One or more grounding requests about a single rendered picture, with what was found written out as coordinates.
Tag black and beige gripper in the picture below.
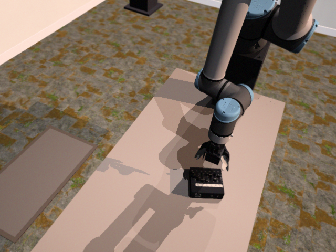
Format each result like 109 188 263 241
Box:
195 140 230 171

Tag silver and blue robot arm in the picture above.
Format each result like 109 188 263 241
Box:
194 0 319 144

